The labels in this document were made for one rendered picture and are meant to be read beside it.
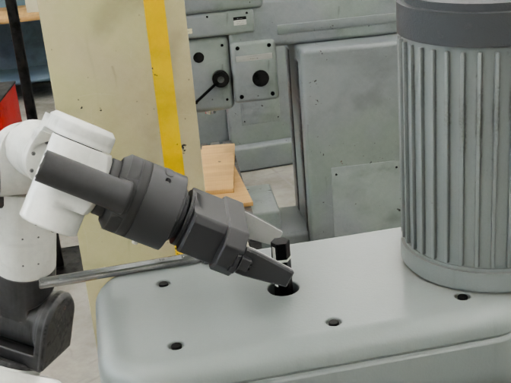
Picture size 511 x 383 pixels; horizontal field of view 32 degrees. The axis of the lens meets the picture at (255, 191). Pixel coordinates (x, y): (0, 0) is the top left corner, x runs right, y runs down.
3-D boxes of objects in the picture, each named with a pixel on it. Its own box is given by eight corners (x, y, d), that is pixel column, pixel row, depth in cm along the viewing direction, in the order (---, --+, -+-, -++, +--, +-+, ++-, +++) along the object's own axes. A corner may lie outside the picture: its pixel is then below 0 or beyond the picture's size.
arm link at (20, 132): (94, 125, 106) (59, 109, 123) (7, 131, 102) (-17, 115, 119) (99, 210, 108) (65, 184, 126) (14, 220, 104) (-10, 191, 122)
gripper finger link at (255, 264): (283, 289, 98) (232, 269, 96) (296, 264, 97) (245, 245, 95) (284, 295, 96) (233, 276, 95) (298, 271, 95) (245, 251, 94)
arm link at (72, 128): (93, 216, 94) (65, 193, 106) (125, 138, 94) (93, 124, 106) (35, 195, 91) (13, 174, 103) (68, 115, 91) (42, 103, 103)
